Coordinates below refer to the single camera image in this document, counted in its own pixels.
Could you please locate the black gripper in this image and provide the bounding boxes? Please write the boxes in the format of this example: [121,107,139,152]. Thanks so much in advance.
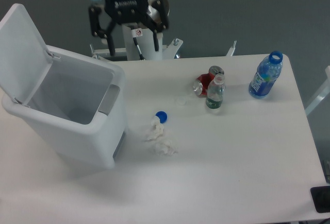
[88,0,169,56]

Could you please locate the white trash can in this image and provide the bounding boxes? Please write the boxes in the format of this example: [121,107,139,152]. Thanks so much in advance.
[1,4,128,169]

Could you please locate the clear bottle cap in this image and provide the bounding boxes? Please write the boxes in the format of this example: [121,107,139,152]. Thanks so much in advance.
[175,97,187,106]

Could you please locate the crushed red soda can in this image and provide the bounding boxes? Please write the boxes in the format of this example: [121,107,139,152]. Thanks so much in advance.
[192,65,224,97]

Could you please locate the blue bottle cap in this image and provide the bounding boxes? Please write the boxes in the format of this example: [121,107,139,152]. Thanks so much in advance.
[155,111,168,124]

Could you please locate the crumpled white tissue upper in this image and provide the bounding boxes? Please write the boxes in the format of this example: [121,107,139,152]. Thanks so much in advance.
[145,116,164,142]

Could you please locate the crumpled white tissue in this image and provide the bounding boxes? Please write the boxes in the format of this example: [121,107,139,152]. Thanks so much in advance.
[152,137,178,156]
[145,116,164,142]

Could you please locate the small clear green-label bottle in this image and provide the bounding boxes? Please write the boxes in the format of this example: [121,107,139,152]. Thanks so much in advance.
[205,73,225,110]

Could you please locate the crumpled white tissue lower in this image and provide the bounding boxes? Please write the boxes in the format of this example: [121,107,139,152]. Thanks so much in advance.
[152,137,178,156]

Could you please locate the large blue drink bottle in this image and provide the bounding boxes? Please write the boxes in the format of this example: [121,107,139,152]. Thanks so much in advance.
[249,50,283,99]

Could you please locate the black device at edge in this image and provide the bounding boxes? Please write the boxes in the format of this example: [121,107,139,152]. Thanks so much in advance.
[310,185,329,213]

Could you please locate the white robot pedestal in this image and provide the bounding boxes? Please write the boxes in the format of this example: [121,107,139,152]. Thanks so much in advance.
[89,0,238,61]

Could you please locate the black cable on pedestal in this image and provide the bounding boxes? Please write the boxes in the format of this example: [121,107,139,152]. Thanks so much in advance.
[133,36,145,61]

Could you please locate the white frame right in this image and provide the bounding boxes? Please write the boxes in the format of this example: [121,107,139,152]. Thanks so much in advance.
[305,66,329,116]

